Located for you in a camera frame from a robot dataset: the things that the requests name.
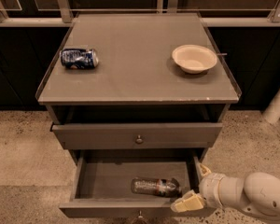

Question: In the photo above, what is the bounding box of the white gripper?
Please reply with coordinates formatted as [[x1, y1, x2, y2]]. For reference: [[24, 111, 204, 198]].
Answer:
[[171, 163, 225, 213]]

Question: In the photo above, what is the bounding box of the clear plastic water bottle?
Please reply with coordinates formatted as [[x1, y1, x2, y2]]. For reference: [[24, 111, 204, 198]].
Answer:
[[131, 177, 182, 198]]

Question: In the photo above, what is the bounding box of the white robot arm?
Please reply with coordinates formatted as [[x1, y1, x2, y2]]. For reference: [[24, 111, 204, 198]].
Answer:
[[172, 89, 280, 223]]

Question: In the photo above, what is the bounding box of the round middle drawer knob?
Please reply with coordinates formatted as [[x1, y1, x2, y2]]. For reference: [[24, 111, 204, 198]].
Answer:
[[137, 211, 144, 220]]

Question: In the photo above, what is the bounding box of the round drawer knob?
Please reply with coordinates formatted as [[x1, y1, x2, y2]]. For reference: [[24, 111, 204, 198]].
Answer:
[[137, 211, 144, 220], [135, 135, 144, 145]]

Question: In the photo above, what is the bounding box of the round top drawer knob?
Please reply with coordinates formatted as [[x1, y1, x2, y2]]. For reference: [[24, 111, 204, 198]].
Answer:
[[135, 135, 144, 145]]

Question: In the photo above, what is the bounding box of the grey open middle drawer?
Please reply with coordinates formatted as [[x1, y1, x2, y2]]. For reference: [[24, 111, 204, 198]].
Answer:
[[59, 148, 219, 219]]

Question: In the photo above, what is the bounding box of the grey top drawer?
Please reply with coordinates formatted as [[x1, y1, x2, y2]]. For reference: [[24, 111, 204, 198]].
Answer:
[[52, 122, 222, 149]]

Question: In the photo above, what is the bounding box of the grey wooden drawer cabinet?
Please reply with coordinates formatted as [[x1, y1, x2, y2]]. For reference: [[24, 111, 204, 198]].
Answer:
[[35, 12, 243, 166]]

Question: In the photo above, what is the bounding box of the white paper bowl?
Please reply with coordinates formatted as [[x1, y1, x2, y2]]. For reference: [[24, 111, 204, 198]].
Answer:
[[172, 45, 217, 75]]

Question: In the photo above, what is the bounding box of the crushed blue soda can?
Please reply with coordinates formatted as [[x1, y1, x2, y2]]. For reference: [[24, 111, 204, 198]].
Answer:
[[60, 49, 99, 69]]

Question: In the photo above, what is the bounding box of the metal railing frame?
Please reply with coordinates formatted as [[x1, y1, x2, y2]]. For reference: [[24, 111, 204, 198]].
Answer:
[[0, 0, 280, 27]]

